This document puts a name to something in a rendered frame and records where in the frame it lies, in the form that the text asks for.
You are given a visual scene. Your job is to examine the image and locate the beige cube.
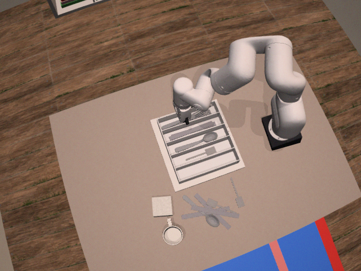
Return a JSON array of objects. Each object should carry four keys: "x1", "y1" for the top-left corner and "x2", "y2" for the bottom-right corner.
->
[{"x1": 152, "y1": 196, "x2": 173, "y2": 217}]

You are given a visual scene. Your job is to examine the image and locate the grey mug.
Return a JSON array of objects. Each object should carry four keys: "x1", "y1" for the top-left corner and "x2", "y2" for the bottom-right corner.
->
[{"x1": 163, "y1": 218, "x2": 183, "y2": 245}]

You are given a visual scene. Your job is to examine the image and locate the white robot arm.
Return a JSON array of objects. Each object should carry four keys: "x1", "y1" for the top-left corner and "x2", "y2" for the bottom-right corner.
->
[{"x1": 173, "y1": 36, "x2": 306, "y2": 141}]

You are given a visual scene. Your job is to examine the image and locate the grey spoon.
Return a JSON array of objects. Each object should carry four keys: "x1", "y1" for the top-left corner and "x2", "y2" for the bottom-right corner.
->
[
  {"x1": 179, "y1": 132, "x2": 218, "y2": 152},
  {"x1": 186, "y1": 198, "x2": 219, "y2": 227}
]

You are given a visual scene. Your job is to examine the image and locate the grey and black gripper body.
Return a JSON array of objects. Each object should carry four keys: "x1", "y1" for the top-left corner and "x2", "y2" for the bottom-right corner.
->
[{"x1": 173, "y1": 103, "x2": 191, "y2": 122}]

